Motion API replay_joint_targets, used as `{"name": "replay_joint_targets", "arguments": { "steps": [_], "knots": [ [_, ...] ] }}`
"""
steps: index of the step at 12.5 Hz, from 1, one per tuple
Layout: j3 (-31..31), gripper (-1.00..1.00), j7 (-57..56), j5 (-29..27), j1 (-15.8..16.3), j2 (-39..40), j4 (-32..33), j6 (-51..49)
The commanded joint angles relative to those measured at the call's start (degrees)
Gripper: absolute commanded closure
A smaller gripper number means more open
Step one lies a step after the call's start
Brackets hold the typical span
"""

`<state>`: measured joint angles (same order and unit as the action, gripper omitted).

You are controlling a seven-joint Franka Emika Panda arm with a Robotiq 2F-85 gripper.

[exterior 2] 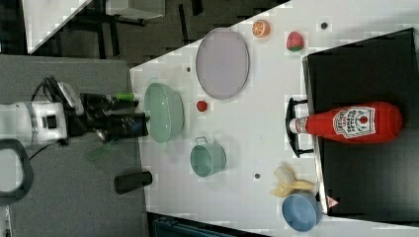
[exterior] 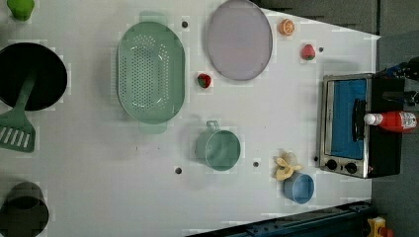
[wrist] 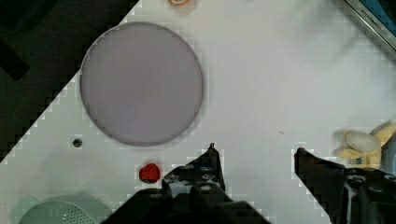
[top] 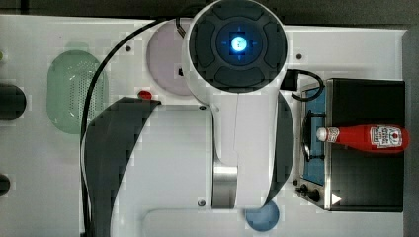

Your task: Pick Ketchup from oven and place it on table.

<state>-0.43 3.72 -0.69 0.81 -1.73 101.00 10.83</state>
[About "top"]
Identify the red ketchup bottle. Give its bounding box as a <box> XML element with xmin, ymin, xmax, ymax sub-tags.
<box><xmin>316</xmin><ymin>124</ymin><xmax>410</xmax><ymax>154</ymax></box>

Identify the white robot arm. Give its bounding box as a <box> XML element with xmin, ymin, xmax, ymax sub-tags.
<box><xmin>80</xmin><ymin>0</ymin><xmax>293</xmax><ymax>237</ymax></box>

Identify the small red tomato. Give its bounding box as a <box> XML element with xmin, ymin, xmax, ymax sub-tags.
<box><xmin>138</xmin><ymin>90</ymin><xmax>152</xmax><ymax>100</ymax></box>

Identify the lilac round plate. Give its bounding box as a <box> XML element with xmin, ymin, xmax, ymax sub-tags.
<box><xmin>146</xmin><ymin>20</ymin><xmax>192</xmax><ymax>96</ymax></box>

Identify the blue bowl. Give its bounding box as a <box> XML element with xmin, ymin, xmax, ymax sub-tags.
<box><xmin>244</xmin><ymin>201</ymin><xmax>280</xmax><ymax>232</ymax></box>

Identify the black cylinder cup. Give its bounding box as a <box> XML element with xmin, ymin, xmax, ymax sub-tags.
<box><xmin>0</xmin><ymin>83</ymin><xmax>27</xmax><ymax>120</ymax></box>

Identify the black oven door handle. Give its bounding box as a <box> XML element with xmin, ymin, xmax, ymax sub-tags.
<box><xmin>301</xmin><ymin>110</ymin><xmax>326</xmax><ymax>162</ymax></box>

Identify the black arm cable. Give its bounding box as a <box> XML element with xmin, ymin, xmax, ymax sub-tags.
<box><xmin>79</xmin><ymin>3</ymin><xmax>206</xmax><ymax>237</ymax></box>

